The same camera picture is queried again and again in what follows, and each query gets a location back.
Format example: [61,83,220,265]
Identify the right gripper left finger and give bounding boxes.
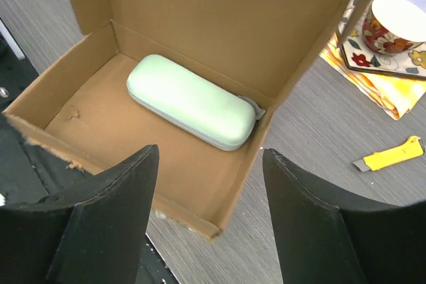
[1,145,159,283]

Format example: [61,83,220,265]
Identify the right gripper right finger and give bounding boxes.
[262,149,425,283]

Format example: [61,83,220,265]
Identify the yellow utility knife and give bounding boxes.
[352,136,425,172]

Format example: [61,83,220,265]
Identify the brown cardboard express box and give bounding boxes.
[5,0,370,238]

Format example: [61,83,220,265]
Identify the orange checkered folded cloth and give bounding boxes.
[320,34,425,120]

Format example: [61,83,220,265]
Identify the mint green glasses case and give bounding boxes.
[126,55,266,151]

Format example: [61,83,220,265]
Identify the square floral ceramic plate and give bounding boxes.
[337,0,425,80]

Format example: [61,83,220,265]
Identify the white ceramic bowl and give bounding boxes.
[361,0,425,55]

